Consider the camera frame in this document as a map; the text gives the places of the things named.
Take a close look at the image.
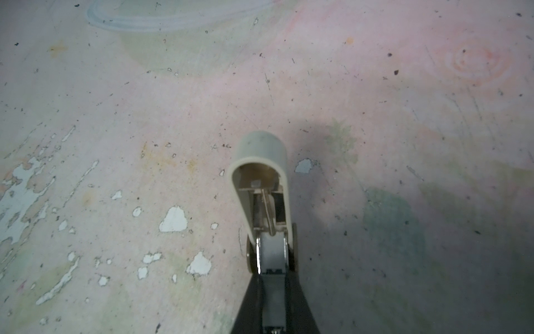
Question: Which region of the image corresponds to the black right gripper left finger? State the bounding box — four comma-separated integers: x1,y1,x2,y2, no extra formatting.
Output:
231,274,263,334

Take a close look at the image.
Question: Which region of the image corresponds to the beige stapler base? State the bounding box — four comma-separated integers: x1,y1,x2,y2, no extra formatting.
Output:
228,130,296,333

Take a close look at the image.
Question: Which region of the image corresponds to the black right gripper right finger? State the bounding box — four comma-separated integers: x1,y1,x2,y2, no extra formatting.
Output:
285,271,321,334

